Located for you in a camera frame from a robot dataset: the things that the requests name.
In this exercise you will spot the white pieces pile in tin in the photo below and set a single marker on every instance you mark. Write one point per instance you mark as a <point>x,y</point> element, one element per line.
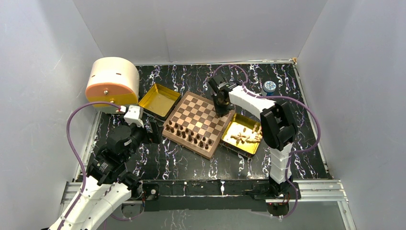
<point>244,134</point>

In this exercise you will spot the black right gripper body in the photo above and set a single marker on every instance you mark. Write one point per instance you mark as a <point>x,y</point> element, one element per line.
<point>221,108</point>

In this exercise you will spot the black aluminium base frame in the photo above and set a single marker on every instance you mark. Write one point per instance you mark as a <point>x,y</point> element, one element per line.
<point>221,194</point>

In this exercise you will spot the dark chess pieces row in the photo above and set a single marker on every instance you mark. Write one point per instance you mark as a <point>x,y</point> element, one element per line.
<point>193,137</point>

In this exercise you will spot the gold tin with white pieces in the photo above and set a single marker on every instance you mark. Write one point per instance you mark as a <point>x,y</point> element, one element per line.
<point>246,149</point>

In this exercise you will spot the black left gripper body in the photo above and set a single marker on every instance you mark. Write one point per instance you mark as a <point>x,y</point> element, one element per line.
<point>140,134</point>

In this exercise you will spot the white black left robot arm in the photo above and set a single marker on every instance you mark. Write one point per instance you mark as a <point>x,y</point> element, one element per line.
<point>106,183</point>

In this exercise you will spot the empty gold tin box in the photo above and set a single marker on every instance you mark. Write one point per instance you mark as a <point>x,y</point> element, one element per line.
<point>159,101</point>

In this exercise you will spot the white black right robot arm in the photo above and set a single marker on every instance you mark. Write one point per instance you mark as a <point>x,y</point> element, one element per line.
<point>276,121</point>

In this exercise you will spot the cream orange round appliance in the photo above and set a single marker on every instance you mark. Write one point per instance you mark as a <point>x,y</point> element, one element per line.
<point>114,80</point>

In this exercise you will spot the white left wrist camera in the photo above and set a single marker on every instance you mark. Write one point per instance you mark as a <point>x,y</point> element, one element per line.
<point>134,115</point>

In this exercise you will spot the wooden chess board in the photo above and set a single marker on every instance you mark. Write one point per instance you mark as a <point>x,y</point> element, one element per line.
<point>193,108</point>

